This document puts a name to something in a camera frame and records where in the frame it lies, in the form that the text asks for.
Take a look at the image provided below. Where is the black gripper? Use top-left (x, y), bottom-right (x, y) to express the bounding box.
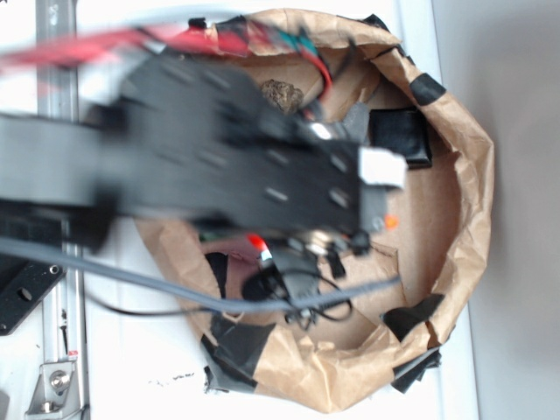
top-left (244, 108), bottom-right (407, 241)

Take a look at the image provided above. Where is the orange carrot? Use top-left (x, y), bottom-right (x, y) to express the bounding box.
top-left (384, 214), bottom-right (399, 230)

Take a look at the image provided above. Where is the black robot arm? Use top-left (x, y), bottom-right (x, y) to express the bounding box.
top-left (1, 55), bottom-right (408, 242)

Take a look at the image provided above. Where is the brown rock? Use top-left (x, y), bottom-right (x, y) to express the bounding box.
top-left (260, 79), bottom-right (304, 115)

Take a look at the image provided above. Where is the black rectangular block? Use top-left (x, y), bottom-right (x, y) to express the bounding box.
top-left (368, 107), bottom-right (432, 169)

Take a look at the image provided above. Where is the crumpled brown paper bag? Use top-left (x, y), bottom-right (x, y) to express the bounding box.
top-left (133, 7), bottom-right (496, 415)

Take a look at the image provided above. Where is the red wire bundle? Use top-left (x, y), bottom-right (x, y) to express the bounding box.
top-left (0, 24), bottom-right (333, 95)

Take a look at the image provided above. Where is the thin black cable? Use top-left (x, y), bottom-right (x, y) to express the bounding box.
top-left (85, 290), bottom-right (211, 317)

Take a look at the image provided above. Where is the aluminium rail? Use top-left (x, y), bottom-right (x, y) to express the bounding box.
top-left (24, 0), bottom-right (91, 420)

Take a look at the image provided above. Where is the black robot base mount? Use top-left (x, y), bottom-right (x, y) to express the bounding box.
top-left (0, 255), bottom-right (65, 337)

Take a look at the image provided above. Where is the grey cable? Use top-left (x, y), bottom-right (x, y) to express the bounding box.
top-left (0, 238), bottom-right (403, 314)

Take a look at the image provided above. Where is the metal corner bracket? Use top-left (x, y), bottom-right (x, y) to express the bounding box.
top-left (24, 361), bottom-right (78, 419)

